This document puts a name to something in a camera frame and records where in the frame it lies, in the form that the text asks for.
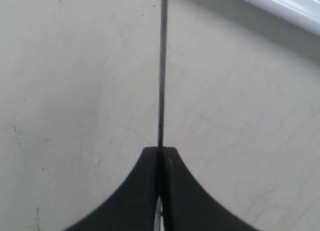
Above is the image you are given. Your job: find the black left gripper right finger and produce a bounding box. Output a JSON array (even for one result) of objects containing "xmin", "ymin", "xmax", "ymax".
[{"xmin": 159, "ymin": 147, "xmax": 255, "ymax": 231}]

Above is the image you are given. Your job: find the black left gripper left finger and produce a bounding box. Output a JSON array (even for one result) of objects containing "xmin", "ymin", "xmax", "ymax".
[{"xmin": 67, "ymin": 147, "xmax": 158, "ymax": 231}]

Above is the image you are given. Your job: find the white rectangular plastic tray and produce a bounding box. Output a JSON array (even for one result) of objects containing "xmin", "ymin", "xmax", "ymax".
[{"xmin": 243, "ymin": 0, "xmax": 320, "ymax": 36}]

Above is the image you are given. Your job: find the thin metal skewer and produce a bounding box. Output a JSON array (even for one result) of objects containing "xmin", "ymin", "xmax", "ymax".
[{"xmin": 157, "ymin": 0, "xmax": 168, "ymax": 149}]

